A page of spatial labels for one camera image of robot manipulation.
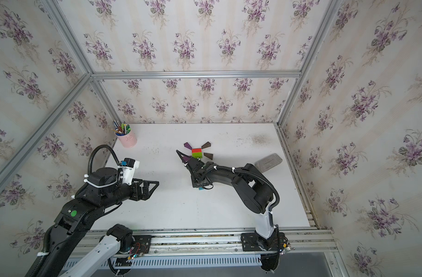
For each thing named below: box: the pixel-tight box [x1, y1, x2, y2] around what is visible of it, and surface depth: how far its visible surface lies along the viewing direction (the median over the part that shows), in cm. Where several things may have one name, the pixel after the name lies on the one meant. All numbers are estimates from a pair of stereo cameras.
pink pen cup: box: [114, 130, 138, 148], surface depth 104 cm
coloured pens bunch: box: [111, 119, 132, 136], surface depth 105 cm
